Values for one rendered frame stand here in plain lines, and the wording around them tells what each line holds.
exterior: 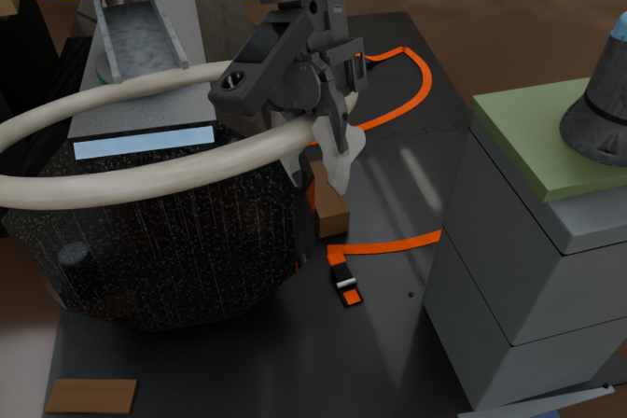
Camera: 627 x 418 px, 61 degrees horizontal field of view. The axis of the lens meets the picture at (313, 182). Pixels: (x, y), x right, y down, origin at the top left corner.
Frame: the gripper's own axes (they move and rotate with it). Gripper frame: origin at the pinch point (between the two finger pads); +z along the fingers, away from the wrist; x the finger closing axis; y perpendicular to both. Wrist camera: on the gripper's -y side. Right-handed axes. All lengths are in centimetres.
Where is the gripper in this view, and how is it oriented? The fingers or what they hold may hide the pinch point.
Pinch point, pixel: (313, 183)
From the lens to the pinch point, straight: 56.5
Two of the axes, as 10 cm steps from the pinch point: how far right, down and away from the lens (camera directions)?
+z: 1.5, 9.0, 4.0
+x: -7.7, -1.5, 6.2
